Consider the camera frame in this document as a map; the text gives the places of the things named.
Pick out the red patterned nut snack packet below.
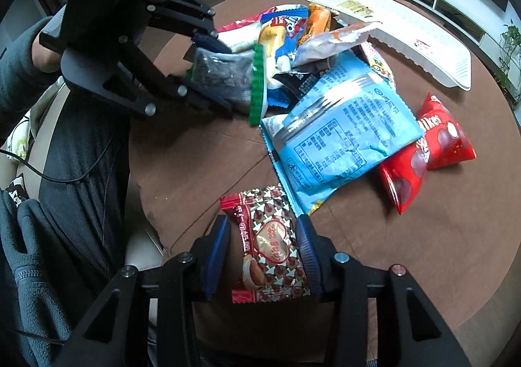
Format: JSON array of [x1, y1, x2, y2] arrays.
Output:
[[220, 184, 311, 303]]

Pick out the red white long packet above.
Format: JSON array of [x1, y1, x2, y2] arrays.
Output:
[[216, 6, 279, 53]]

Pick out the clear green-edged seed packet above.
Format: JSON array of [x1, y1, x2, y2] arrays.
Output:
[[189, 44, 268, 126]]

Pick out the blue cake snack packet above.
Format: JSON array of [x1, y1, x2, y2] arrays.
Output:
[[258, 4, 309, 91]]

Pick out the black snack packet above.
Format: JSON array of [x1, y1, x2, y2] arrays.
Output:
[[273, 71, 320, 100]]

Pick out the light blue snack bag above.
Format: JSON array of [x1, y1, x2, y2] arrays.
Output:
[[260, 51, 424, 216]]

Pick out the orange snack packet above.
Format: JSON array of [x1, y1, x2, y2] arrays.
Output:
[[298, 2, 332, 46]]

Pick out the red chocolate ball bag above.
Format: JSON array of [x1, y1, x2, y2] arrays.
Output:
[[417, 93, 477, 170]]

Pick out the silver white snack wrapper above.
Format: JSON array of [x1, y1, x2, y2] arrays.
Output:
[[291, 22, 381, 68]]

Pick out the white yellow cartoon packet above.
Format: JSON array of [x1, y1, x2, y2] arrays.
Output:
[[359, 41, 397, 91]]

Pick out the person torso grey jacket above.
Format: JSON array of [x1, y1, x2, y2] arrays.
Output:
[[0, 16, 140, 367]]

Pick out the white plastic tray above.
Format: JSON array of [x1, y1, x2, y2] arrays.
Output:
[[305, 0, 472, 92]]

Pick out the black cable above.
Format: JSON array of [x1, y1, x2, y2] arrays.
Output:
[[0, 138, 113, 184]]

